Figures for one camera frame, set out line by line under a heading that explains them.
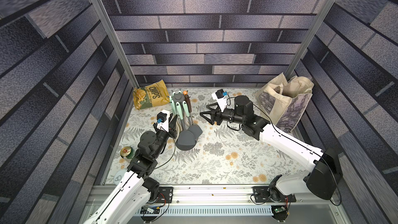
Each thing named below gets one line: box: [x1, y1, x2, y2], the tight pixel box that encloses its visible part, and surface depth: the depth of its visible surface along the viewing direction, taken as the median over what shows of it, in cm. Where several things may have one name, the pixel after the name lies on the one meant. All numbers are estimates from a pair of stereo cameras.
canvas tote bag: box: [254, 72, 315, 134], surface depth 89 cm
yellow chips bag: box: [132, 79, 170, 110], surface depth 106 cm
